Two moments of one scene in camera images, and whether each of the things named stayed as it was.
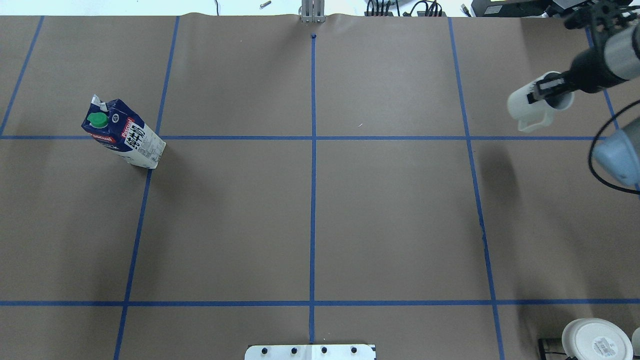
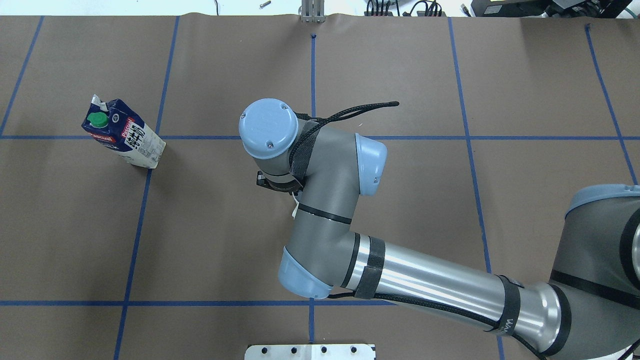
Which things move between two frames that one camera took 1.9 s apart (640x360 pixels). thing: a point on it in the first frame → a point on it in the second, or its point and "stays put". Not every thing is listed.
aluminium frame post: x=313 y=11 stays put
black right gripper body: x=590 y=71 → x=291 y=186
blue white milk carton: x=113 y=124 stays put
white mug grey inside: x=538 y=113 → x=294 y=212
